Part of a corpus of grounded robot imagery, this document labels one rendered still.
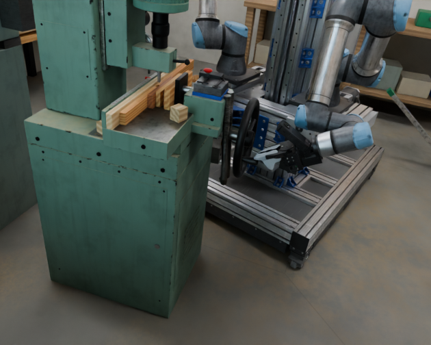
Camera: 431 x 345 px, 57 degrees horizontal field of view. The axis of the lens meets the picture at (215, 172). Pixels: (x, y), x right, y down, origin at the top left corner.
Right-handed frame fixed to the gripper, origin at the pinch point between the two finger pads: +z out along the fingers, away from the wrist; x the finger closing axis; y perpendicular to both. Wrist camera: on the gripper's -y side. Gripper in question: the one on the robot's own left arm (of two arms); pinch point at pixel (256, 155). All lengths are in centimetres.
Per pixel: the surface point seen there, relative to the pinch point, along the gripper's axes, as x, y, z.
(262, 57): 291, 20, 64
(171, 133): -14.2, -19.6, 17.4
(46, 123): -9, -35, 64
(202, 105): 2.8, -20.7, 12.3
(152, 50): 8.0, -42.1, 23.2
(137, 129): -16.4, -24.5, 25.9
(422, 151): 217, 126, -56
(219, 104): 2.8, -19.4, 6.5
